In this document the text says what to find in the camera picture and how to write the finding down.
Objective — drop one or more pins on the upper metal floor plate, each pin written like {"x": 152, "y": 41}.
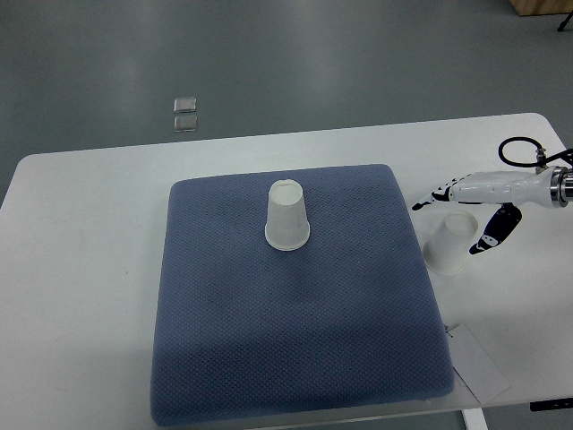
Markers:
{"x": 185, "y": 105}

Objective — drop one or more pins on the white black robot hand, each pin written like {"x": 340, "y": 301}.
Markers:
{"x": 508, "y": 189}

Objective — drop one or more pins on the wooden box corner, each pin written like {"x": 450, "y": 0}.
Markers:
{"x": 541, "y": 7}

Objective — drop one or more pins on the metal floor plate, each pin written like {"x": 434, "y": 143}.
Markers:
{"x": 185, "y": 105}
{"x": 185, "y": 123}

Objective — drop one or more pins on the blue textured cushion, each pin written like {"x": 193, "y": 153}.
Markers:
{"x": 245, "y": 330}

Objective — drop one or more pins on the lower metal floor plate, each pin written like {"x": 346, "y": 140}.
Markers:
{"x": 185, "y": 123}

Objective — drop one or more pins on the white paper cup on table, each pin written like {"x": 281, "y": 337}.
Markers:
{"x": 446, "y": 250}

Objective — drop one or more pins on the black table control panel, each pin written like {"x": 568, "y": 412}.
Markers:
{"x": 548, "y": 405}

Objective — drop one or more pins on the black tripod leg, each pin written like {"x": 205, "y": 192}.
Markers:
{"x": 565, "y": 22}

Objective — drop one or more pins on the white table leg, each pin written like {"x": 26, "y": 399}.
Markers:
{"x": 474, "y": 419}

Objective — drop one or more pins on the white paper cup on cushion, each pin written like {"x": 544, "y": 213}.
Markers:
{"x": 287, "y": 227}

